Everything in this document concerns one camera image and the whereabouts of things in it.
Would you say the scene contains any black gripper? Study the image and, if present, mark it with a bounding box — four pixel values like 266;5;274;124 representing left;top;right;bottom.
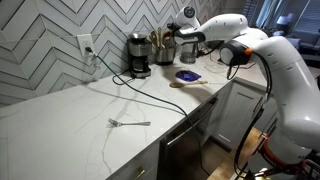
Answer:
167;23;206;45

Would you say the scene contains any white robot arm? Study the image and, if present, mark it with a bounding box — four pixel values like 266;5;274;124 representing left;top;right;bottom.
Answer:
174;6;320;164

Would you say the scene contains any steel cutlery holder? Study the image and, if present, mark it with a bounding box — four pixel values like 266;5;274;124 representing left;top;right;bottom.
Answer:
156;47;176;65

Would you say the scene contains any glass electric kettle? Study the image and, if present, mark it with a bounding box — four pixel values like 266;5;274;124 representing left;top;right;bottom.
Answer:
180;43;198;64

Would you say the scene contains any large wooden spoon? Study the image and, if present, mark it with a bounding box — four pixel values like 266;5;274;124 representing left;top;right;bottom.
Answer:
157;27;163;50

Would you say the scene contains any purple silicone lid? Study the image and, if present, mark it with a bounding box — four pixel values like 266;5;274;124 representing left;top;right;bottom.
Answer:
175;70;200;82

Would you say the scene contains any black coffee maker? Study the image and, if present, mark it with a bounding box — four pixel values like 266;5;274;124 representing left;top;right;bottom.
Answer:
127;33;152;78

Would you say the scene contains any clear plastic container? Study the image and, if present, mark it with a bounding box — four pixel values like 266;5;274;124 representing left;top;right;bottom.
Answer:
204;62;227;73

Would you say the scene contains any wooden slotted spoon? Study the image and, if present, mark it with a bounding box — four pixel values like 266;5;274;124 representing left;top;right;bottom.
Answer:
169;81;208;88

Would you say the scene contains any dishwasher front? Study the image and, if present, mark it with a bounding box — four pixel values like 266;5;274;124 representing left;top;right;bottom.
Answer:
157;97;218;180

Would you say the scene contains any black power cable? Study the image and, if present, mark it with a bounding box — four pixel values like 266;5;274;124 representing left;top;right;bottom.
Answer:
85;47;214;178

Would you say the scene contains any white wall outlet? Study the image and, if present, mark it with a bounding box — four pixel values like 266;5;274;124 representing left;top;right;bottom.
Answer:
77;34;94;57

